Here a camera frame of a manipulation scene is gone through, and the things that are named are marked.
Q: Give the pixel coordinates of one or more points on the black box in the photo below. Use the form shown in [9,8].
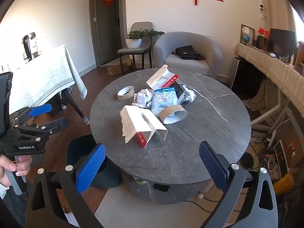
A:
[55,106]

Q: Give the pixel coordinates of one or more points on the white plant pot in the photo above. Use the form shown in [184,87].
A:
[133,43]

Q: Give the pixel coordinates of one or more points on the small blue globe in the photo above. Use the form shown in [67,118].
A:
[246,38]

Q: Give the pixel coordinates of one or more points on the round grey marble coffee table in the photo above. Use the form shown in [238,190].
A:
[190,135]

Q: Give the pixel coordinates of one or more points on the dining table with patterned tablecloth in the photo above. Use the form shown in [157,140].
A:
[42,76]

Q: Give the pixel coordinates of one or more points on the grey door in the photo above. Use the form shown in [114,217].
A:
[106,28]

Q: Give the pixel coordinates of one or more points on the grey dining chair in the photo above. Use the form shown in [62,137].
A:
[144,26]

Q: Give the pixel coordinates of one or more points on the crumpled white wrapper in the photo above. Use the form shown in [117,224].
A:
[192,96]

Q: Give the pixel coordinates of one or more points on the wide cardboard tape core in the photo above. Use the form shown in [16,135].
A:
[166,111]

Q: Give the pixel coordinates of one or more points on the cardboard box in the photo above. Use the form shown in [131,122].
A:
[116,68]

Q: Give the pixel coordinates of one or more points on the black bag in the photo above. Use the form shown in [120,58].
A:
[187,52]

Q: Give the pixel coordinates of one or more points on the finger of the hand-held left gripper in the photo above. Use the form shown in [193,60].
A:
[57,123]
[40,109]

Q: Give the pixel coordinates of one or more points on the person's left forearm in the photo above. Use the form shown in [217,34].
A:
[3,190]

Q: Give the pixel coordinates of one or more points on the red door ornament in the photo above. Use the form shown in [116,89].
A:
[107,0]

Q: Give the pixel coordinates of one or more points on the wooden picture frame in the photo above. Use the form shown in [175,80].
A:
[248,29]

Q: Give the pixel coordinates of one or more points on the dark cloth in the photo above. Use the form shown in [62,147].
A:
[11,209]

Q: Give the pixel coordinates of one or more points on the black monitor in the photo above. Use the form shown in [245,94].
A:
[282,40]

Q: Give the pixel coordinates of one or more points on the desk with beige lace cloth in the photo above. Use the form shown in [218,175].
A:
[268,64]

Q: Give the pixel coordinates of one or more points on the open white red box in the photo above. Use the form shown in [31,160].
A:
[158,76]

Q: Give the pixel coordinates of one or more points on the crumpled white paper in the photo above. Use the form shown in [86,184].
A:
[142,96]

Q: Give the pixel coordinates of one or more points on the black chair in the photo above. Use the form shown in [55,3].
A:
[27,45]

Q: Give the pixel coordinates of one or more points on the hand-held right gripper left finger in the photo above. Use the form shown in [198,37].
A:
[91,168]

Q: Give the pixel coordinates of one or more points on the white security camera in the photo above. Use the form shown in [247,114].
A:
[261,7]

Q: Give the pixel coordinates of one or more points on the grey armchair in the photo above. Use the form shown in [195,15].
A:
[209,52]

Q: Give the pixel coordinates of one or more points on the person's left hand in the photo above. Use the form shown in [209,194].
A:
[16,167]

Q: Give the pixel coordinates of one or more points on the small red flags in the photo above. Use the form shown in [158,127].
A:
[262,31]

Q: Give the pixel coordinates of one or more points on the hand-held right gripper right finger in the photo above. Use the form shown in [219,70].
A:
[213,166]

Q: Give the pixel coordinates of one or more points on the blue white tissue pack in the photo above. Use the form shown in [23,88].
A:
[163,99]

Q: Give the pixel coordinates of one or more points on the yellow package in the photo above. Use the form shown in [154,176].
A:
[283,182]

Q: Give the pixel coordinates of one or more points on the torn white red box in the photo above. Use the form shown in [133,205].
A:
[135,123]

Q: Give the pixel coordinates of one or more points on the flat cardboard tape roll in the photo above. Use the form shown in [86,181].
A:
[122,97]

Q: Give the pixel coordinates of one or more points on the striped table leg sock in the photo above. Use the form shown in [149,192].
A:
[63,106]
[86,121]

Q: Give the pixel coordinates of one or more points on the black snack packet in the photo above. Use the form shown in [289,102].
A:
[181,92]

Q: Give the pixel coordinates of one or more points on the white charger plug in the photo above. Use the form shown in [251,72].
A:
[200,196]

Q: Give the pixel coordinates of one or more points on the green potted plant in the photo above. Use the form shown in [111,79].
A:
[147,32]

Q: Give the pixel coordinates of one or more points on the dark teal trash bin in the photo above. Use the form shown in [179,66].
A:
[111,175]

